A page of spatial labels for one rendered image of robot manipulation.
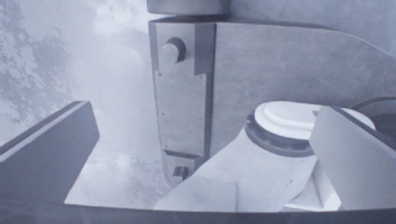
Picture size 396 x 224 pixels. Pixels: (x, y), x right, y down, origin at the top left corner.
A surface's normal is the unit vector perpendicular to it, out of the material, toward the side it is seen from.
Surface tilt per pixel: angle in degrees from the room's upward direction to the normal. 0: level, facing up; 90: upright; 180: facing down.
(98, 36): 0
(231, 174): 90
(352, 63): 0
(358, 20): 0
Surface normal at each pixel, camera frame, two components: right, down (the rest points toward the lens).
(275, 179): 0.01, -0.87
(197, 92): -0.22, 0.48
